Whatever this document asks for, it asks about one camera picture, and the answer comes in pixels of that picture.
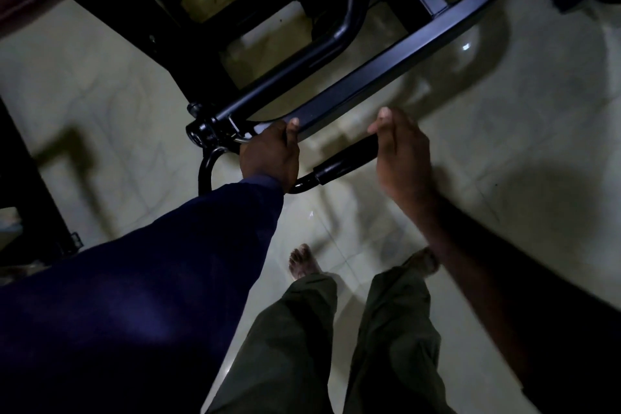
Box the person's left hand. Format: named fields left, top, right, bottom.
left=239, top=117, right=301, bottom=194

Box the person's right hand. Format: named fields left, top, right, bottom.
left=367, top=107, right=437, bottom=215

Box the black machine maroon pad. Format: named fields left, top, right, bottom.
left=0, top=0, right=527, bottom=196

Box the person's right forearm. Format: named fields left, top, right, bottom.
left=409, top=195, right=559, bottom=380

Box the person's blue shirt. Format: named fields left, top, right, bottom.
left=0, top=175, right=621, bottom=414

